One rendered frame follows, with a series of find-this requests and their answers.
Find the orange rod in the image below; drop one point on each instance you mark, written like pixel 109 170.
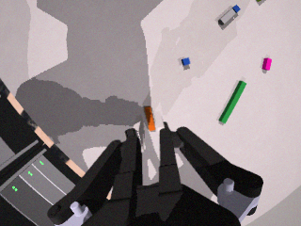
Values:
pixel 149 118

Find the small magenta block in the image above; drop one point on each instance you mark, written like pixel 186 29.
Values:
pixel 266 64

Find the small grey block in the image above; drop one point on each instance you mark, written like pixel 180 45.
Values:
pixel 226 17

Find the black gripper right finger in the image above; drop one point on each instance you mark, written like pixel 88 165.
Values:
pixel 236 189

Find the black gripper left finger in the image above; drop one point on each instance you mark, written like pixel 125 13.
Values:
pixel 90 193

